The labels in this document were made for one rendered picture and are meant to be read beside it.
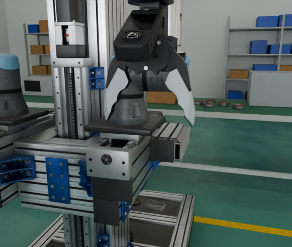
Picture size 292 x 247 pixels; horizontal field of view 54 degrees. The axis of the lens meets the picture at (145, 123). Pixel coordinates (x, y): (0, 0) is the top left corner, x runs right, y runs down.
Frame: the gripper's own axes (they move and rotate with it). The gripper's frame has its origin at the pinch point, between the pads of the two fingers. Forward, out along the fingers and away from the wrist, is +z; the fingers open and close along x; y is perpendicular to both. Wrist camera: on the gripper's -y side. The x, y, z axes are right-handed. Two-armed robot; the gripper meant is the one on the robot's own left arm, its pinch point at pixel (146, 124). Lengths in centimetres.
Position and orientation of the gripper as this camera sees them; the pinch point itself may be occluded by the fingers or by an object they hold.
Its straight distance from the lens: 46.3
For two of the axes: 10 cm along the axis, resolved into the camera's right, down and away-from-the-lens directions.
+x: -9.7, -0.6, 2.5
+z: 0.0, 9.7, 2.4
